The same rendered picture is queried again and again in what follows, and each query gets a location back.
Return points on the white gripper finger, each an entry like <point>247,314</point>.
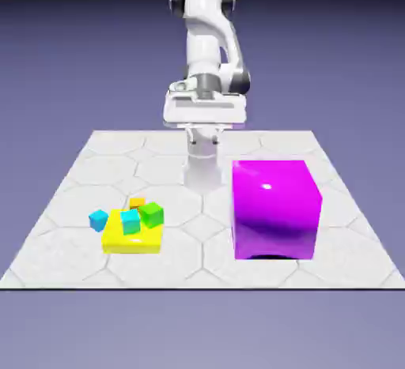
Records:
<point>216,137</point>
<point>191,137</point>

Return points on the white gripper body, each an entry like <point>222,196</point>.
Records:
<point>202,114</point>

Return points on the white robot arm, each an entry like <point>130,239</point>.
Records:
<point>205,40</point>

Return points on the small orange cube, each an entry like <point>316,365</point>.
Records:
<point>137,202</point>

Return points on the small green cube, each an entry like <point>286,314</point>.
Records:
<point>152,214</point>

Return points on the small cyan cube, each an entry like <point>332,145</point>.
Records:
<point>130,222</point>

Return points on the small blue cube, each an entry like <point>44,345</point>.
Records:
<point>98,219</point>

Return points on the large magenta box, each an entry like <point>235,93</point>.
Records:
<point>275,211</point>

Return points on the large yellow box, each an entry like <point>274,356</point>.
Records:
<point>126,242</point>

